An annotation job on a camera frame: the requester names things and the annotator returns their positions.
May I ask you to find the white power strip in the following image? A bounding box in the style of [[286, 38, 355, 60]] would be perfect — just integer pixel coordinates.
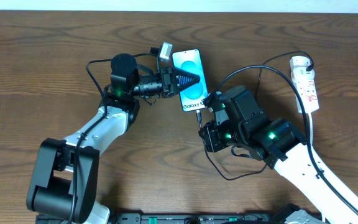
[[290, 56, 319, 114]]

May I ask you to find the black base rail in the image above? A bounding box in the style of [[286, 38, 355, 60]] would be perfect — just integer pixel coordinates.
[[35, 212, 323, 224]]

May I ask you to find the white power strip cord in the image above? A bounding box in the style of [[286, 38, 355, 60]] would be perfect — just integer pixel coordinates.
[[308, 112, 314, 147]]

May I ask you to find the blue Galaxy smartphone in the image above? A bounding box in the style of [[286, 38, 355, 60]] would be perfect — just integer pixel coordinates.
[[172, 49, 208, 112]]

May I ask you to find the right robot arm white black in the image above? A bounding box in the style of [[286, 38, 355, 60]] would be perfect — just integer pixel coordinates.
[[199, 86, 358, 223]]

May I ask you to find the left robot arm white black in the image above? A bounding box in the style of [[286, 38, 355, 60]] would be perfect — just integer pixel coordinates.
[[26, 54, 200, 223]]

